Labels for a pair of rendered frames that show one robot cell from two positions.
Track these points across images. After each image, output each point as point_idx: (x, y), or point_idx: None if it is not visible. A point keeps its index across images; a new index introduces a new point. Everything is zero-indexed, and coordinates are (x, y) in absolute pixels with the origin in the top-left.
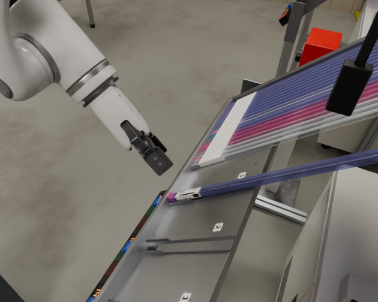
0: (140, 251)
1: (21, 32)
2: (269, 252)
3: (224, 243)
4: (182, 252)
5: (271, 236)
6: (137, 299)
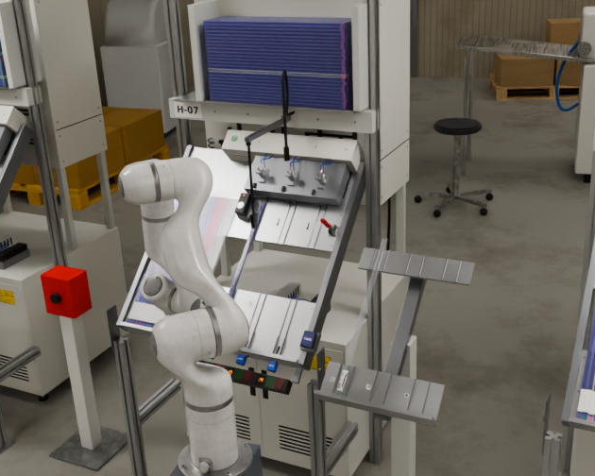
0: (247, 348)
1: (173, 288)
2: (173, 455)
3: (262, 297)
4: (258, 319)
5: (156, 452)
6: (275, 336)
